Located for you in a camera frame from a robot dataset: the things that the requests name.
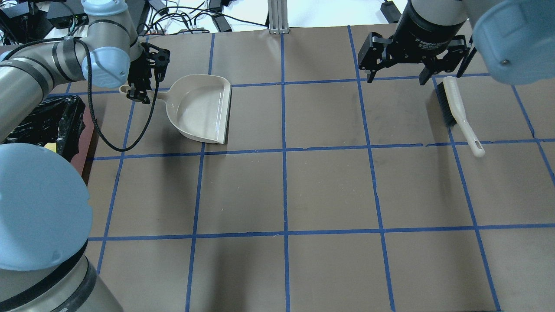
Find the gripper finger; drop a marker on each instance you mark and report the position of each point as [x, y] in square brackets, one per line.
[372, 68]
[427, 73]
[160, 69]
[141, 94]

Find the beige hand brush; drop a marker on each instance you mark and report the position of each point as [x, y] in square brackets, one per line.
[454, 114]

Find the beige plastic dustpan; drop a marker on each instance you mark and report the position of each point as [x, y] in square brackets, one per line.
[198, 107]

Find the yellow sponge piece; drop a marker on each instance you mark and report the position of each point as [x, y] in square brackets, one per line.
[51, 146]

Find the black trash bag liner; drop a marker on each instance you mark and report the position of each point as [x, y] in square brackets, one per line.
[58, 120]

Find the pink bin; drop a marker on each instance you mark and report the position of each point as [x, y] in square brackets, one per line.
[79, 160]

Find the black power adapter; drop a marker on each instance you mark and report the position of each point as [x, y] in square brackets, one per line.
[221, 24]

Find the aluminium frame post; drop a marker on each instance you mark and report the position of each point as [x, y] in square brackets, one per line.
[278, 19]

